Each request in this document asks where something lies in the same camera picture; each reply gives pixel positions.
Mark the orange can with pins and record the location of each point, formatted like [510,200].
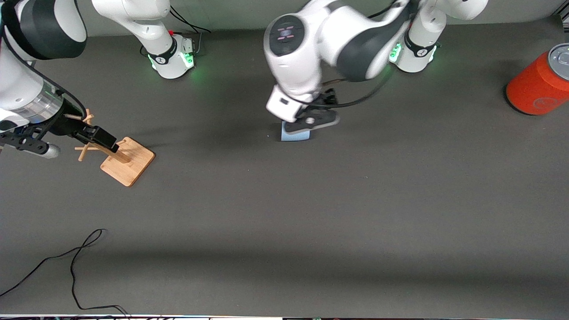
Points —
[538,84]

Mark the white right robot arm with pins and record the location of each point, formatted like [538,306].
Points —
[22,89]

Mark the wooden cup rack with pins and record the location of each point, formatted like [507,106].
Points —
[129,164]

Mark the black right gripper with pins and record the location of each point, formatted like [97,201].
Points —
[72,124]

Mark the light blue cup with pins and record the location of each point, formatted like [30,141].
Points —
[293,136]

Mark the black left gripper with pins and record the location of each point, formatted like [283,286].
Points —
[328,96]

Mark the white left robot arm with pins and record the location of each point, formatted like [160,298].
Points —
[311,44]

